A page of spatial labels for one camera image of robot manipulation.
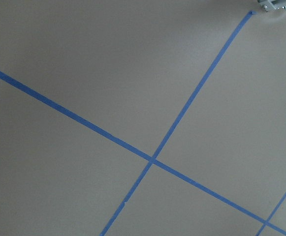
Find brown paper table mat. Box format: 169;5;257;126
0;0;286;236

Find aluminium frame post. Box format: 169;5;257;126
257;0;286;12

